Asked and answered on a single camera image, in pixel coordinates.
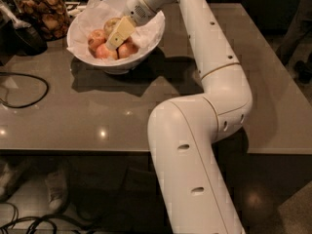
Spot black appliance with white handle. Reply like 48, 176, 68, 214
0, 1, 48, 57

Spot red apple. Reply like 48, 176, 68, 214
96, 44, 118, 60
88, 29, 106, 52
118, 38, 138, 59

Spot front right red apple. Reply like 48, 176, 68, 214
118, 38, 138, 59

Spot black floor cables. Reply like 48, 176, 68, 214
0, 185, 98, 234

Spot black cable on table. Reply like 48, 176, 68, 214
0, 71, 51, 109

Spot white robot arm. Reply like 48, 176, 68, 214
108, 0, 253, 234

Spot white bowl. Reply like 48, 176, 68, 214
66, 0, 167, 76

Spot white sneaker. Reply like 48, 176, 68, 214
45, 168, 68, 213

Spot green-red apple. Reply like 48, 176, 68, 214
103, 18, 120, 37

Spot front left red apple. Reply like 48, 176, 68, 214
96, 44, 118, 60

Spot white paper liner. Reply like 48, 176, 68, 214
66, 0, 166, 67

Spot glass jar of snacks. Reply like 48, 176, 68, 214
14, 0, 70, 41

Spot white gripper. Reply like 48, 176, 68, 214
105, 0, 156, 50

